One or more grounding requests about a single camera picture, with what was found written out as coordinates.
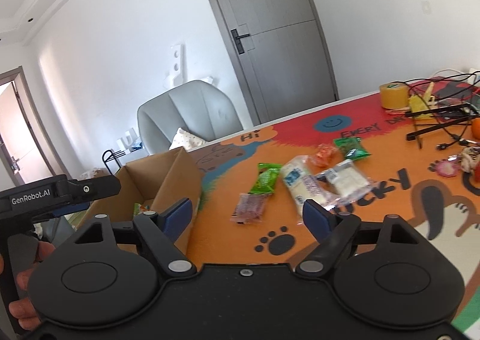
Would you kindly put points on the red green bread snack packet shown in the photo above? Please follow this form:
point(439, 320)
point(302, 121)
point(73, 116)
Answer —
point(140, 208)

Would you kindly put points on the black folding stand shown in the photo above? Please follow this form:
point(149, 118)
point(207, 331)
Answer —
point(461, 114)

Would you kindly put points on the black shoe rack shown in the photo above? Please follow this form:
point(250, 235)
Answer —
point(110, 157)

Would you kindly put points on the grey door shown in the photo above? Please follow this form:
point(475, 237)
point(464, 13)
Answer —
point(286, 67)

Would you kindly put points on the yellow tape roll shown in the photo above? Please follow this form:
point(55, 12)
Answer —
point(394, 95)

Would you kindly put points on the person's left hand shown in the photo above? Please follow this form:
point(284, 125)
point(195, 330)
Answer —
point(18, 259)

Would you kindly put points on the orange fruit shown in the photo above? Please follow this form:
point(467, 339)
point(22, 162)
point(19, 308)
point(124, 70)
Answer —
point(475, 128)

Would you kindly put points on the dark green snack packet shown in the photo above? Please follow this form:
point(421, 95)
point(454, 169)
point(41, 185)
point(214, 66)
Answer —
point(351, 148)

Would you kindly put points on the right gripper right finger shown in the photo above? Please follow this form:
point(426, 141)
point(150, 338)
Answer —
point(334, 234)

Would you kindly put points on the grey armchair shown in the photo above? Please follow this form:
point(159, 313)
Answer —
point(196, 106)

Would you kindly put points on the pink round charm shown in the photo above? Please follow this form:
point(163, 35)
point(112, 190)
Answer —
point(444, 168)

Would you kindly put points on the open beige interior door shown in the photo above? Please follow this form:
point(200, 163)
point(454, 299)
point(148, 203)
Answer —
point(26, 149)

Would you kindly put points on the pink clear snack packet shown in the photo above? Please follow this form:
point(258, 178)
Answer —
point(249, 208)

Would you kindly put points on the orange snack packet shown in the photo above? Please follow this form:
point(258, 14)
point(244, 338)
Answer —
point(323, 155)

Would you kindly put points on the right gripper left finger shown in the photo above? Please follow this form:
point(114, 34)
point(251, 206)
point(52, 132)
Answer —
point(158, 234)

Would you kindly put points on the yellow toy figure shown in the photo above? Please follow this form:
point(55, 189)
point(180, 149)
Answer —
point(422, 100)

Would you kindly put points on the colourful cartoon table mat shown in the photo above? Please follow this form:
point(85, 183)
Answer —
point(376, 161)

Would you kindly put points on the black door handle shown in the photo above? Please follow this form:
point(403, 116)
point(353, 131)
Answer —
point(237, 40)

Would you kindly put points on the white blue biscuit packet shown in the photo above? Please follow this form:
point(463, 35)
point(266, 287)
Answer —
point(301, 184)

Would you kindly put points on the cardboard box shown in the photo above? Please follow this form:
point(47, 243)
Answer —
point(158, 182)

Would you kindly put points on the clear white wafer packet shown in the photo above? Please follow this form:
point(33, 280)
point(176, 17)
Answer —
point(347, 182)

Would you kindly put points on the cream dotted cushion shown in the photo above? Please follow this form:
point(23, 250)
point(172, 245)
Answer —
point(186, 140)

